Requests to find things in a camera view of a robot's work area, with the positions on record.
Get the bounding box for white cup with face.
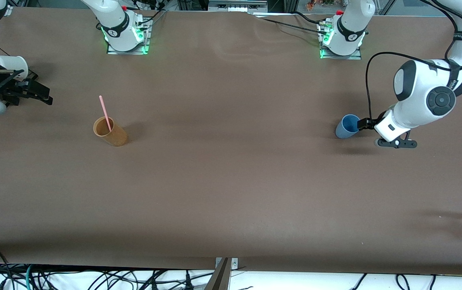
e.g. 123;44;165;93
0;56;29;81

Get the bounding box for green floor cable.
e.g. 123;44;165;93
24;264;35;290

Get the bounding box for colourful background items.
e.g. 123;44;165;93
306;0;338;10

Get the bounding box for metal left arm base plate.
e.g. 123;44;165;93
319;20;363;60

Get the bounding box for blue cup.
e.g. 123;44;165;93
335;114;361;139

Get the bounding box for black table cable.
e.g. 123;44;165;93
260;18;328;35
293;11;328;26

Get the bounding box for pink chopstick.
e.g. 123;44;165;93
99;95;112;131

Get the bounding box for metal table bracket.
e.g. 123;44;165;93
215;257;239;269

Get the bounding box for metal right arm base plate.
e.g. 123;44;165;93
106;18;151;55

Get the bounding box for dark angled beam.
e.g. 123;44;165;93
205;258;231;290

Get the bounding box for bamboo cup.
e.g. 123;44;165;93
93;116;128;147

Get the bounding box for grey device box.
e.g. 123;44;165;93
208;0;268;12

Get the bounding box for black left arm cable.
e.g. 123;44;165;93
366;52;402;121

